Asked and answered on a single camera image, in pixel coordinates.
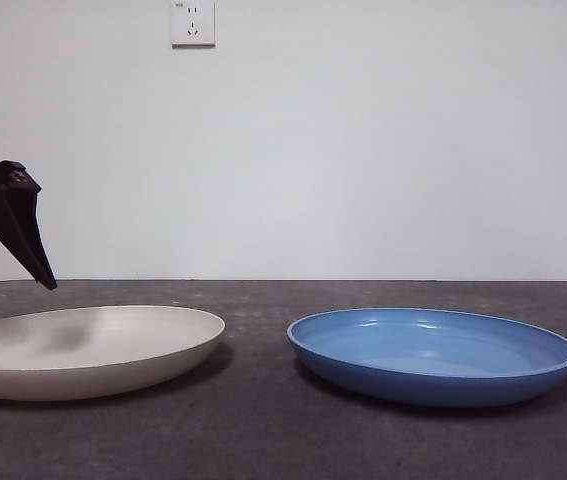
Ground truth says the blue round plate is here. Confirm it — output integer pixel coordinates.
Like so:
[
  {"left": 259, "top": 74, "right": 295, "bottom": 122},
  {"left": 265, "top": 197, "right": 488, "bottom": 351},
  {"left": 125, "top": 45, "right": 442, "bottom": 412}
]
[{"left": 285, "top": 306, "right": 567, "bottom": 409}]

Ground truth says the white round plate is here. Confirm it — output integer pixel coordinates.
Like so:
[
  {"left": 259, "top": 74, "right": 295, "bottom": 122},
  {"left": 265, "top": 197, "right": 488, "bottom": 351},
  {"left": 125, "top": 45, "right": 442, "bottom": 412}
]
[{"left": 0, "top": 304, "right": 227, "bottom": 403}]

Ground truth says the white wall socket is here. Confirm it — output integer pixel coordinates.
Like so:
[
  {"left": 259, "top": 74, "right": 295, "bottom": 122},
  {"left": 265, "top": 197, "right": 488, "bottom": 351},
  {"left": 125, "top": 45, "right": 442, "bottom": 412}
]
[{"left": 170, "top": 0, "right": 217, "bottom": 50}]

